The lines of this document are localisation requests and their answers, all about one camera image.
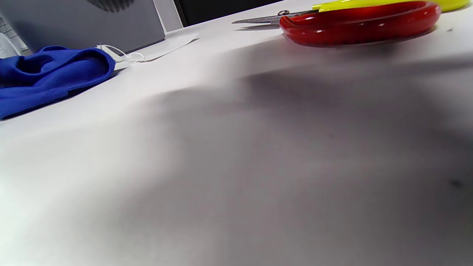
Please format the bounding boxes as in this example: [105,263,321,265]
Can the white clothing tag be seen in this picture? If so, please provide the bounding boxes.
[97,33,200,71]

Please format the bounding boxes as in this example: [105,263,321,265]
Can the red and yellow handled scissors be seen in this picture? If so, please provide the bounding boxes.
[232,0,473,48]

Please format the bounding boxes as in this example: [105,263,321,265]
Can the blue clothing garment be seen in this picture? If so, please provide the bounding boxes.
[0,45,117,120]

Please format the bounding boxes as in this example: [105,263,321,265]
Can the grey plastic bin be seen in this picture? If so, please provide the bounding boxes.
[0,0,166,57]

